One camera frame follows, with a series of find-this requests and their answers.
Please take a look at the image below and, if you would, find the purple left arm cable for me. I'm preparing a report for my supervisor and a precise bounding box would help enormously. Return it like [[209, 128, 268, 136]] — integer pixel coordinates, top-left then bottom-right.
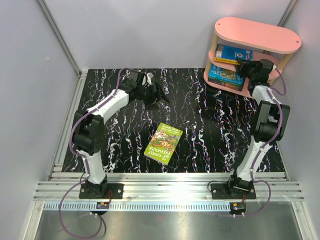
[[57, 67, 132, 238]]

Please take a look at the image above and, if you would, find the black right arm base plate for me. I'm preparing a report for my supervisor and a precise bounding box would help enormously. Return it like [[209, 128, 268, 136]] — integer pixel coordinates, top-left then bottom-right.
[[208, 183, 257, 200]]

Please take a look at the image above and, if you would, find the white slotted cable duct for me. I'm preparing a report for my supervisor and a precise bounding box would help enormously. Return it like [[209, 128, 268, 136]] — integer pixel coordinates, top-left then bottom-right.
[[44, 201, 246, 212]]

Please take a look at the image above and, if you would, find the Tale of Two Cities book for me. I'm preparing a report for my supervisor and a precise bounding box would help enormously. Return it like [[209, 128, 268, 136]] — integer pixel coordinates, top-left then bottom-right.
[[207, 79, 244, 93]]

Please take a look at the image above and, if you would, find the pink three-tier shelf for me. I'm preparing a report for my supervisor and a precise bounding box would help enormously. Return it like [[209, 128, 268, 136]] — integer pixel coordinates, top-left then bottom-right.
[[203, 17, 302, 98]]

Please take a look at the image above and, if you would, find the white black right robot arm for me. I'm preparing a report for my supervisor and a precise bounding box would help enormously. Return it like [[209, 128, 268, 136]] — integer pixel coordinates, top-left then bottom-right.
[[226, 58, 291, 199]]

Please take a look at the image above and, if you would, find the blue 26-Storey Treehouse book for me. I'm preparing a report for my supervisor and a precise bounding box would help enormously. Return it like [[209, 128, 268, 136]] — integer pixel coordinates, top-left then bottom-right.
[[208, 64, 245, 86]]

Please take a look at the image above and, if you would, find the left corner aluminium post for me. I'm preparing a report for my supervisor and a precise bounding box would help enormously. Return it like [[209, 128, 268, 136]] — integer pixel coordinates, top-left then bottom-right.
[[35, 0, 82, 78]]

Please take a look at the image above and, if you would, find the right corner aluminium post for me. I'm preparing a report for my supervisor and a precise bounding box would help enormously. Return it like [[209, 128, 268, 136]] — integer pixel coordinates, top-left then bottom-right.
[[277, 0, 300, 27]]

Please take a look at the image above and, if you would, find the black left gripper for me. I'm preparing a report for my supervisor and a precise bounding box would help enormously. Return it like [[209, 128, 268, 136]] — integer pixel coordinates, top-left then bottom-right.
[[136, 81, 169, 110]]

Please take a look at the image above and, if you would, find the black marble pattern mat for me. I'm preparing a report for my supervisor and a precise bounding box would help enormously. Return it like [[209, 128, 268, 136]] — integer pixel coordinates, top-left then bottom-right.
[[59, 68, 287, 174]]

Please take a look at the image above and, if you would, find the aluminium rail frame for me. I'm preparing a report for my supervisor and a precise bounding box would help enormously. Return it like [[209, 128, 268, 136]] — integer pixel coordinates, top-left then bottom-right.
[[32, 69, 306, 201]]

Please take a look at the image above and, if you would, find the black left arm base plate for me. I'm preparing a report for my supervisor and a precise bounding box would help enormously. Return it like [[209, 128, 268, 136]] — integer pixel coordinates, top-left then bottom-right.
[[78, 183, 124, 200]]

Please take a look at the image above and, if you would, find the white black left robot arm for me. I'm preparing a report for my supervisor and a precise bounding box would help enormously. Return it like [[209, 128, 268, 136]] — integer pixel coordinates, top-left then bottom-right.
[[68, 69, 170, 199]]

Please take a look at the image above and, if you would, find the corner aluminium post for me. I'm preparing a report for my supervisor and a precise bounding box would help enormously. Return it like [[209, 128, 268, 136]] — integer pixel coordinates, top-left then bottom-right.
[[277, 0, 300, 27], [35, 0, 82, 78]]

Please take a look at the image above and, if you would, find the lime green book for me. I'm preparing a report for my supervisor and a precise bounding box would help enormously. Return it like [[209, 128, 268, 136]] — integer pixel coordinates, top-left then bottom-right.
[[144, 122, 183, 166]]

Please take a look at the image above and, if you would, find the blue back-cover book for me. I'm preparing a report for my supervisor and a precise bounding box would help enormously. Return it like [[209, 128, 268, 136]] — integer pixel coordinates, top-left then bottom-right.
[[213, 44, 253, 65]]

